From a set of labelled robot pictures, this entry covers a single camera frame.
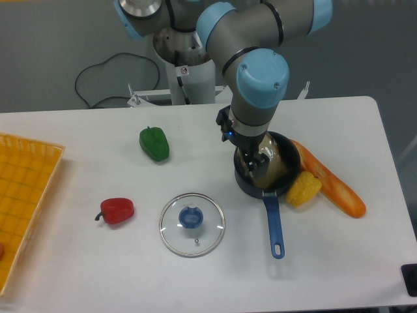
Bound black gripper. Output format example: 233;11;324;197
216;106;270;178

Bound bread slice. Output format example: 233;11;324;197
237;132;288;190

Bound glass lid blue knob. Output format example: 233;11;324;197
158;192;225;258

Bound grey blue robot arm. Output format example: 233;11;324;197
113;1;333;177

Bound yellow bell pepper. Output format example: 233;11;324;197
285;171;323;207

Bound orange baguette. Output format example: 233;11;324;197
292;140;366;218

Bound green bell pepper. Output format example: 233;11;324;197
139;127;170;162

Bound red bell pepper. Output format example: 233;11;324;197
94;198;134;225

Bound black device table corner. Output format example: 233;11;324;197
401;263;417;297

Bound yellow wicker basket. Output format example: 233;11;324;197
1;133;65;295

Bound dark pot blue handle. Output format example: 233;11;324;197
233;132;300;259

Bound white mounting bracket right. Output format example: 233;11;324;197
297;81;310;100

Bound white mounting bracket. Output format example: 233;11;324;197
127;83;172;108
297;81;310;100

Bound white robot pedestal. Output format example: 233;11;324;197
153;28;216;105

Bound white mounting bracket left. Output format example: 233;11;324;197
127;83;172;108

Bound black floor cable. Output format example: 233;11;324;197
74;52;161;110

